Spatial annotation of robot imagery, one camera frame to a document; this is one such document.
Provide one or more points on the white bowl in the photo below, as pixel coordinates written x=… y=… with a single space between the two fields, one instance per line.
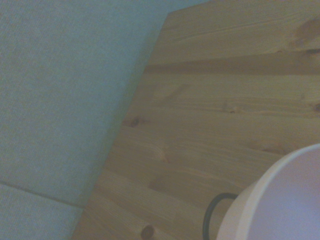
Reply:
x=280 y=200

